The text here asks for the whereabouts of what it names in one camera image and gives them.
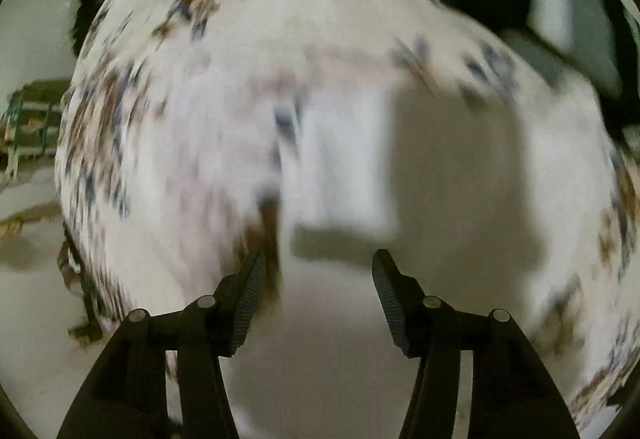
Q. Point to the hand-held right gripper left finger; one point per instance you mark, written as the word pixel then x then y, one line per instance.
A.
pixel 249 304

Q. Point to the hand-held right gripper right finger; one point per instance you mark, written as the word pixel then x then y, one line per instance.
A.
pixel 389 301

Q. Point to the white small garment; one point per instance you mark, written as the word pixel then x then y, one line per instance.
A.
pixel 345 159

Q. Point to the floral printed bed sheet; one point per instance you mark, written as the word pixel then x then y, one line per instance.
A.
pixel 210 84

